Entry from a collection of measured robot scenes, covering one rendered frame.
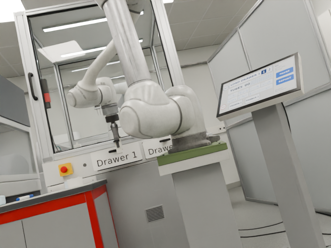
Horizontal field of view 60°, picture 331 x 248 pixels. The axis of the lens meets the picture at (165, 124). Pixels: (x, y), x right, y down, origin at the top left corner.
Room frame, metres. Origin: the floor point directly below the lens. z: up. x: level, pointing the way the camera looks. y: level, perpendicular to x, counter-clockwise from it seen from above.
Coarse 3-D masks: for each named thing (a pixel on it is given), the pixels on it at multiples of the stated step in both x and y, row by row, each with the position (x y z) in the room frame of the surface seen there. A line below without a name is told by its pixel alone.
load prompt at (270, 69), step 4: (268, 68) 1.71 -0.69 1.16; (272, 68) 1.69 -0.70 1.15; (256, 72) 1.76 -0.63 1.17; (260, 72) 1.74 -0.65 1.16; (264, 72) 1.72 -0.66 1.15; (268, 72) 1.69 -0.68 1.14; (248, 76) 1.79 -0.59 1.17; (252, 76) 1.77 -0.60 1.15; (256, 76) 1.75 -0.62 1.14; (236, 80) 1.85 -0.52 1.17; (240, 80) 1.83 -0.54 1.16; (244, 80) 1.80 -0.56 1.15; (248, 80) 1.77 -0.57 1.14; (232, 84) 1.86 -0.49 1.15; (236, 84) 1.83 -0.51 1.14
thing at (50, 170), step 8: (56, 160) 1.81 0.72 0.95; (64, 160) 1.81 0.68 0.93; (72, 160) 1.82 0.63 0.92; (80, 160) 1.83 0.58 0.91; (88, 160) 1.83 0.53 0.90; (144, 160) 1.88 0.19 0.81; (48, 168) 1.80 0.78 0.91; (56, 168) 1.81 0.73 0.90; (72, 168) 1.82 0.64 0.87; (80, 168) 1.82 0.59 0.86; (88, 168) 1.83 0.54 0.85; (112, 168) 1.85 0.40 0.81; (48, 176) 1.80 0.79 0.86; (56, 176) 1.80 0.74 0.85; (64, 176) 1.81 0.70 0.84; (72, 176) 1.82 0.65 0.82; (80, 176) 1.82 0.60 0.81; (88, 176) 1.83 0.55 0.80; (48, 184) 1.80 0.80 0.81; (56, 184) 1.80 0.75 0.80
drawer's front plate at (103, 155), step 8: (128, 144) 1.71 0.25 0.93; (136, 144) 1.72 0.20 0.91; (96, 152) 1.69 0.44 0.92; (104, 152) 1.69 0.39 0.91; (128, 152) 1.71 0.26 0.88; (136, 152) 1.72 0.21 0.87; (96, 160) 1.69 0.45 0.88; (112, 160) 1.70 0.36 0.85; (120, 160) 1.70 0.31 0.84; (128, 160) 1.71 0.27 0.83; (136, 160) 1.72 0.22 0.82; (96, 168) 1.69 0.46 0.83; (104, 168) 1.69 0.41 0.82
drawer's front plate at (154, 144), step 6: (162, 138) 1.88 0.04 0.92; (174, 138) 1.89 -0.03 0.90; (144, 144) 1.86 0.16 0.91; (150, 144) 1.87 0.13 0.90; (156, 144) 1.87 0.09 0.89; (162, 144) 1.88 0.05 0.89; (168, 144) 1.88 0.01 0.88; (144, 150) 1.86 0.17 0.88; (150, 150) 1.86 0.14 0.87; (156, 150) 1.87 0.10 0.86; (162, 150) 1.87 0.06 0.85; (150, 156) 1.86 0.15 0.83
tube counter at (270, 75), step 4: (272, 72) 1.67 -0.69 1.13; (264, 76) 1.70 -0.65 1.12; (268, 76) 1.67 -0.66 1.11; (272, 76) 1.65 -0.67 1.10; (252, 80) 1.75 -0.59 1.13; (256, 80) 1.73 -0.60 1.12; (260, 80) 1.70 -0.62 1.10; (244, 84) 1.78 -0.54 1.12; (248, 84) 1.76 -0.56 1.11; (252, 84) 1.73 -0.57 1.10
